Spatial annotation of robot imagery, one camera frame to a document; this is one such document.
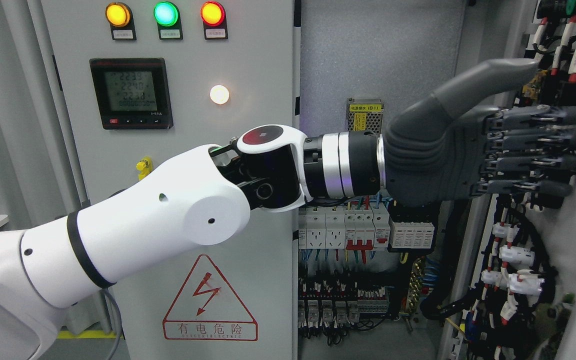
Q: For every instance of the metal mesh power supply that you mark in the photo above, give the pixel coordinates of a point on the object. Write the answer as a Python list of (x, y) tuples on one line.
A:
[(364, 115)]

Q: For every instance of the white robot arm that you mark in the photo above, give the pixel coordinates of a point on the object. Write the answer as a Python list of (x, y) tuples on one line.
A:
[(198, 198)]

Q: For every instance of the row of white circuit breakers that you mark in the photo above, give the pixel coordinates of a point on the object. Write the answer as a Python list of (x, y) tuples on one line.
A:
[(367, 231)]

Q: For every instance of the red indicator lamp left door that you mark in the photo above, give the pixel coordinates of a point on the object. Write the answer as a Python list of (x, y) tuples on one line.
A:
[(212, 13)]

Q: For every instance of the yellow terminal block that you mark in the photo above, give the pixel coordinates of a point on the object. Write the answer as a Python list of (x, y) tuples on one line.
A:
[(144, 167)]

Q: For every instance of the lower relay and breaker row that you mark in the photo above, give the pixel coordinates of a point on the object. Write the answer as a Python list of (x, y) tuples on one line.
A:
[(332, 305)]

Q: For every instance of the red electric danger sticker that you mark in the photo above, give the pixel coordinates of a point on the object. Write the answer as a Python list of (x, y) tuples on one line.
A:
[(207, 308)]

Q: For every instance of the black digital power meter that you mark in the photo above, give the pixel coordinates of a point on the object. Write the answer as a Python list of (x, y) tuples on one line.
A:
[(132, 93)]

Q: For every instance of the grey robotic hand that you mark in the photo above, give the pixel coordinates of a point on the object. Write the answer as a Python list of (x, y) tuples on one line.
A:
[(448, 147)]

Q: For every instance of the white din rail sockets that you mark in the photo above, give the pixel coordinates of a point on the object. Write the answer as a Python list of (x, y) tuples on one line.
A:
[(321, 228)]

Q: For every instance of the yellow indicator lamp left door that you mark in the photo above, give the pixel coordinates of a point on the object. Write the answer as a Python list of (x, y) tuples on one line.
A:
[(118, 14)]

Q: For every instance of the black surge protector module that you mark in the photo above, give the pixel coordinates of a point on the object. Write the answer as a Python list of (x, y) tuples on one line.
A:
[(412, 229)]

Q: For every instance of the white lit indicator lamp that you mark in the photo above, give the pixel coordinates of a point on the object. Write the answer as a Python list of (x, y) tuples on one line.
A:
[(219, 94)]

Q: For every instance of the green indicator lamp left door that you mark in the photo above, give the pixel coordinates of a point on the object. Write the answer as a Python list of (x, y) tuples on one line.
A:
[(166, 14)]

